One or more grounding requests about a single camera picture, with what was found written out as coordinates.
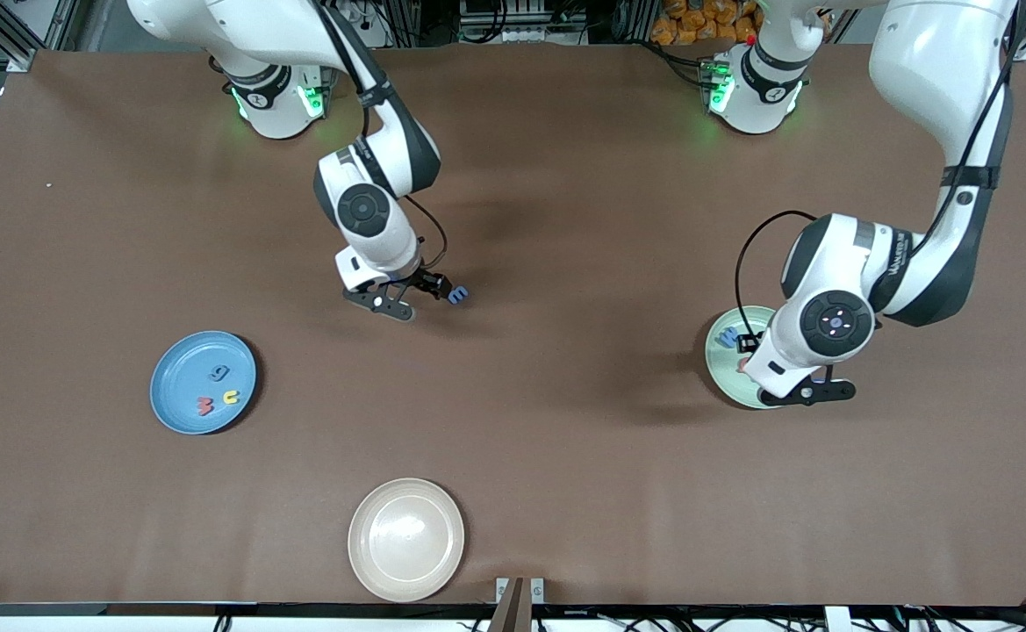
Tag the blue foam letter M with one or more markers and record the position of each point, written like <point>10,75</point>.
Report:
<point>728,336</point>

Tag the dark electronics rack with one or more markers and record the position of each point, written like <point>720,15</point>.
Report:
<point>521,13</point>

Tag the white block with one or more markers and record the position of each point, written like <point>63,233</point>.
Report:
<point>837,619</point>

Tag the blue plate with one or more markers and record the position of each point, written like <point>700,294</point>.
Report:
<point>179,369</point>

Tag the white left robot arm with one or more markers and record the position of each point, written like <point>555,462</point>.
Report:
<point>934,70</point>

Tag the red foam letter w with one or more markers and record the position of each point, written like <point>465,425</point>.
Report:
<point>204,406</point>

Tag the blue foam letter E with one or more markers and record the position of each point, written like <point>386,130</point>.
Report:
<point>459,296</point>

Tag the orange packets pile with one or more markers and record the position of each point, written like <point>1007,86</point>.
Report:
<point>697,22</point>

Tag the white power strip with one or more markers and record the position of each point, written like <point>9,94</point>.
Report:
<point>372,35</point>

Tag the pale green plate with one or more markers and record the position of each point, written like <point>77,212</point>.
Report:
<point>723,382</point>

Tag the beige plate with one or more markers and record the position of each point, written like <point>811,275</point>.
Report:
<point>405,540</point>

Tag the metal mount bracket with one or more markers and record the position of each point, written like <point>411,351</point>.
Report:
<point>512,606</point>

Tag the blue foam letter g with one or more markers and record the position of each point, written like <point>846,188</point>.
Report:
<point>222,373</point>

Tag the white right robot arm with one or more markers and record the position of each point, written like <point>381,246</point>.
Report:
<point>258,35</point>

